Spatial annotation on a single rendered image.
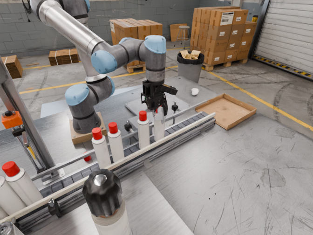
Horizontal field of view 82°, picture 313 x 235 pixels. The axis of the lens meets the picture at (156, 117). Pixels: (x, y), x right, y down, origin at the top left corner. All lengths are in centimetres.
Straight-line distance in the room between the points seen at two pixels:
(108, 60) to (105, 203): 42
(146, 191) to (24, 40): 568
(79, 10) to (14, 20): 511
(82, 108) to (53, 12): 41
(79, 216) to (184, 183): 42
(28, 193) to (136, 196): 36
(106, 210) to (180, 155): 56
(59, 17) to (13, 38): 535
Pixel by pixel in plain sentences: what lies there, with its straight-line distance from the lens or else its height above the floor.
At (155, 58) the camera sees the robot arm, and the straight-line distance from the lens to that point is 66.
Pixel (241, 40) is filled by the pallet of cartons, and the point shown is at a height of 56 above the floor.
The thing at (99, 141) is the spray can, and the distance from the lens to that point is 71.
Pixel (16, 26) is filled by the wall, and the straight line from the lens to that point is 605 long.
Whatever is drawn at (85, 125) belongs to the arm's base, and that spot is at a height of 92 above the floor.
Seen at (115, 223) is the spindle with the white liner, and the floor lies 106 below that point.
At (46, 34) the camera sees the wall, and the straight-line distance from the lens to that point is 600.
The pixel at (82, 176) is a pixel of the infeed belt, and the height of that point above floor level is 88.
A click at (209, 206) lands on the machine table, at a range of 79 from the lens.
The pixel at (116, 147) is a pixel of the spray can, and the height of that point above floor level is 98.
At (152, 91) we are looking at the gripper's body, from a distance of 71.
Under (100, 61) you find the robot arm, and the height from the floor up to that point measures 132.
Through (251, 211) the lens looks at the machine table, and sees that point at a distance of 84.
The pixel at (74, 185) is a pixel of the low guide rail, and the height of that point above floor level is 91.
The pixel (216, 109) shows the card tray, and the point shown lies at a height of 83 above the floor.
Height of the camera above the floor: 151
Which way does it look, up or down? 36 degrees down
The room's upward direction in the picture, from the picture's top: straight up
